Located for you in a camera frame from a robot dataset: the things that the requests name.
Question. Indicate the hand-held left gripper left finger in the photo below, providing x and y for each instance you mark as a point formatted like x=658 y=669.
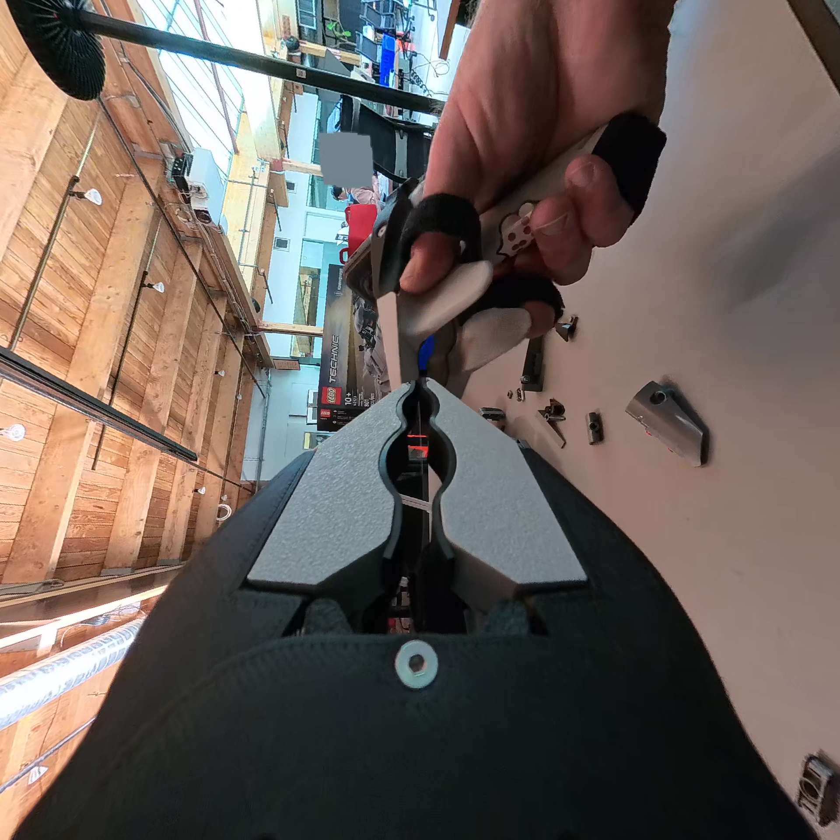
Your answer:
x=328 y=512

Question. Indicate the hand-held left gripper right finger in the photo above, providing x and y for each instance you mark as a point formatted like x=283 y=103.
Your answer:
x=512 y=518

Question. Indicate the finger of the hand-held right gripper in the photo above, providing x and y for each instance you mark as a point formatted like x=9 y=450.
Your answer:
x=485 y=341
x=394 y=341

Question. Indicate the blue lego pin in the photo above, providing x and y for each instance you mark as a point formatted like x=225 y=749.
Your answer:
x=426 y=348

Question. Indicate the black lego set box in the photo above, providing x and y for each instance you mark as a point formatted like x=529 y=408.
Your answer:
x=351 y=367

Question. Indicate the dark grey long lego beam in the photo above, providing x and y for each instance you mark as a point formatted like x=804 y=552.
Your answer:
x=533 y=364

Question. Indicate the small dark lego piece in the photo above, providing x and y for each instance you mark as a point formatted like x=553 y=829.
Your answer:
x=565 y=328

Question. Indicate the grey flat lego tile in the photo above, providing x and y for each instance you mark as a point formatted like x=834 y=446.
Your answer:
x=554 y=433

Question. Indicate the black angled lego piece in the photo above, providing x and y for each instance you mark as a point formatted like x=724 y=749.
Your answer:
x=553 y=410

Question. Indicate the small grey lego piece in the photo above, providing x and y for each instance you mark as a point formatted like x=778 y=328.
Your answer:
x=817 y=791
x=594 y=426

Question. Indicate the dark grey curved lego panel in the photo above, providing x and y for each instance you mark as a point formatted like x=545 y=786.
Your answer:
x=669 y=420

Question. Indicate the person's right hand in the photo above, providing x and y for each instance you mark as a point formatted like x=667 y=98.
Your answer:
x=525 y=98

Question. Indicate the red chair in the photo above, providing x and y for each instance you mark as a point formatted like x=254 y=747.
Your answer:
x=358 y=226

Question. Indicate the black pole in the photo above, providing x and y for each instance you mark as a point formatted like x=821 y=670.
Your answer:
x=229 y=56

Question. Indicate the silver ventilation duct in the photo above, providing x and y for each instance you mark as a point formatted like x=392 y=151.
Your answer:
x=65 y=669

